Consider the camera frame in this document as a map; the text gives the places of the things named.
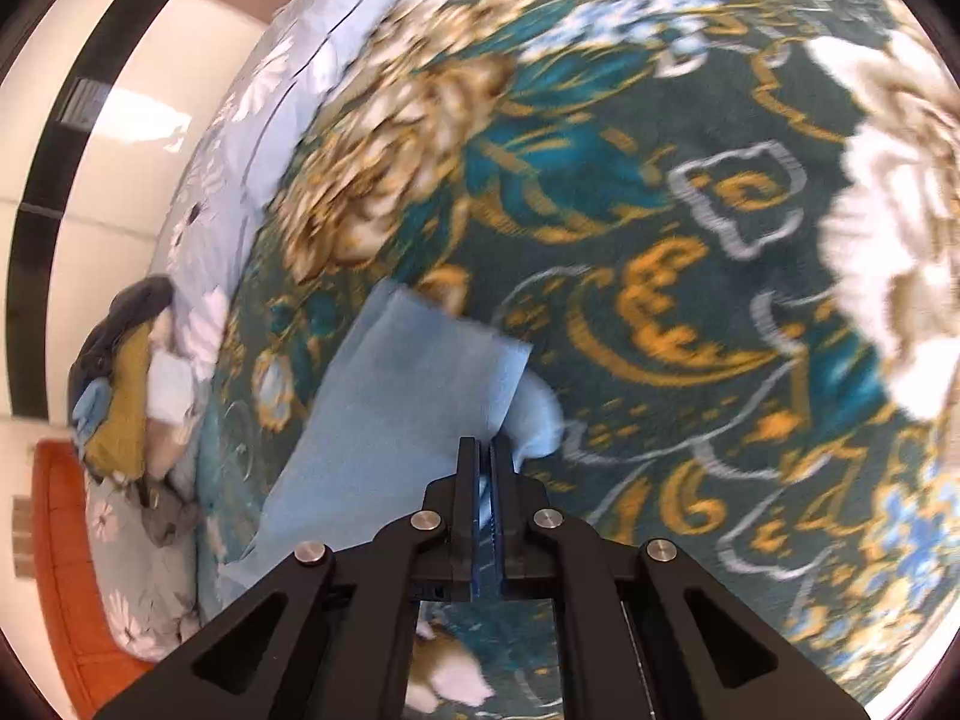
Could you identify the pile of clothes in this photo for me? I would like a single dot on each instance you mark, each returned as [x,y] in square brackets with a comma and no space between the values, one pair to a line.
[135,397]

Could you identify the light blue garment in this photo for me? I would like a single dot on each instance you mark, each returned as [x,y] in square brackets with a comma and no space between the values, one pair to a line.
[405,420]

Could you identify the light blue floral bedsheet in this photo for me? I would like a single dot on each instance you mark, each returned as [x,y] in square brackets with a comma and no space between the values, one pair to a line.
[225,187]

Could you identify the white wardrobe with black stripe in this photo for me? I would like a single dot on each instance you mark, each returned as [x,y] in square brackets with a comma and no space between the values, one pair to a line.
[97,135]

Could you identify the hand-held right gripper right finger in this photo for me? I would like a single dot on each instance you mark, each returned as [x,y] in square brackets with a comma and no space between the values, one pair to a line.
[498,532]

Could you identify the green floral blanket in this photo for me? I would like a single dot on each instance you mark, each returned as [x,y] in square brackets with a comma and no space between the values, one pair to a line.
[645,255]

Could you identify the orange bed frame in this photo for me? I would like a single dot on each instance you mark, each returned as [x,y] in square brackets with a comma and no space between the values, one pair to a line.
[64,562]

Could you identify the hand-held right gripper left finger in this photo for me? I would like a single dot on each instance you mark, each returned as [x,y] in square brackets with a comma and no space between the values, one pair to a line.
[475,532]

